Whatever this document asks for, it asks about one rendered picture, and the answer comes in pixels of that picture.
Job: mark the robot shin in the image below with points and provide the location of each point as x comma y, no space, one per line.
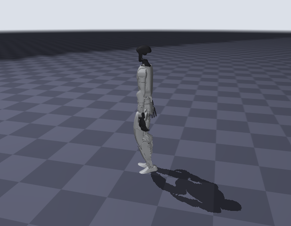
146,153
151,147

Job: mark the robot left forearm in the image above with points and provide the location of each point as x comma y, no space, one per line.
140,100

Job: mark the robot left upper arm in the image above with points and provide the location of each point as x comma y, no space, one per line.
142,75

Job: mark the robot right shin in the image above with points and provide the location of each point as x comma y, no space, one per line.
151,147

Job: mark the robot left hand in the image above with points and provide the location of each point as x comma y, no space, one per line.
142,123

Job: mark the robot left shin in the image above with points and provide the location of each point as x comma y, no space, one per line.
146,153

